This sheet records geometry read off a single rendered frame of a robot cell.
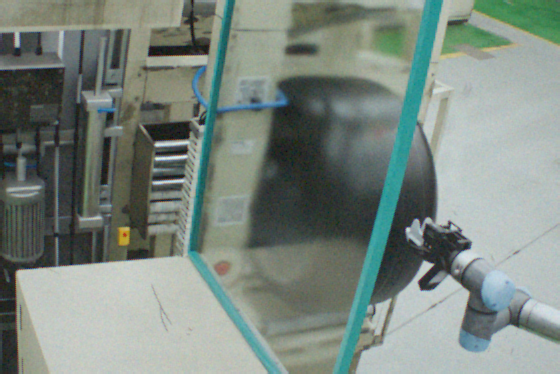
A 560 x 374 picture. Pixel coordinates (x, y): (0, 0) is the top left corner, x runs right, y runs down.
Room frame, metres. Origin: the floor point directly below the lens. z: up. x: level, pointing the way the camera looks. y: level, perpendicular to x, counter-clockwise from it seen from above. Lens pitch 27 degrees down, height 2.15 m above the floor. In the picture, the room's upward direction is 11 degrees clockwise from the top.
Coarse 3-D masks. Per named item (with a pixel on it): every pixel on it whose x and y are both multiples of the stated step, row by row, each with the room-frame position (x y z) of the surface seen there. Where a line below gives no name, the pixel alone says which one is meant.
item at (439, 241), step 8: (432, 224) 1.59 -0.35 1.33; (440, 224) 1.60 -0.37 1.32; (448, 224) 1.61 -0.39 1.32; (424, 232) 1.58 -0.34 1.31; (432, 232) 1.58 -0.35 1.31; (440, 232) 1.55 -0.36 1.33; (448, 232) 1.55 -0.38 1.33; (456, 232) 1.56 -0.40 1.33; (424, 240) 1.59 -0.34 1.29; (432, 240) 1.56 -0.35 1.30; (440, 240) 1.55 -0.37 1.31; (448, 240) 1.55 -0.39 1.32; (456, 240) 1.54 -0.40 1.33; (464, 240) 1.52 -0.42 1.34; (424, 248) 1.57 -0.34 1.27; (432, 248) 1.55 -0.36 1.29; (440, 248) 1.55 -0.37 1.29; (448, 248) 1.54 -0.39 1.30; (456, 248) 1.51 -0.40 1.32; (464, 248) 1.52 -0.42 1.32; (432, 256) 1.54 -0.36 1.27; (440, 256) 1.55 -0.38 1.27; (448, 256) 1.53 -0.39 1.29; (456, 256) 1.49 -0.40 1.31; (448, 264) 1.49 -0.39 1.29; (448, 272) 1.49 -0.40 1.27
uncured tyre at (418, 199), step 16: (416, 128) 1.84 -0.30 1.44; (416, 144) 1.79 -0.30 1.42; (416, 160) 1.76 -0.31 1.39; (432, 160) 1.81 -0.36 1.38; (416, 176) 1.74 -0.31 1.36; (432, 176) 1.77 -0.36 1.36; (400, 192) 1.70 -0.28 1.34; (416, 192) 1.72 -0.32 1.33; (432, 192) 1.75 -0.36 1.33; (400, 208) 1.68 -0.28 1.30; (416, 208) 1.71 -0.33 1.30; (432, 208) 1.74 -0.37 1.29; (400, 224) 1.67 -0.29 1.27; (400, 240) 1.67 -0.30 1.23; (384, 256) 1.65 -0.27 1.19; (400, 256) 1.67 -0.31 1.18; (416, 256) 1.70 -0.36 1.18; (384, 272) 1.66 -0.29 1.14; (400, 272) 1.69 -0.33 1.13; (416, 272) 1.73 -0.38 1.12; (384, 288) 1.69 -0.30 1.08; (400, 288) 1.73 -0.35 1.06
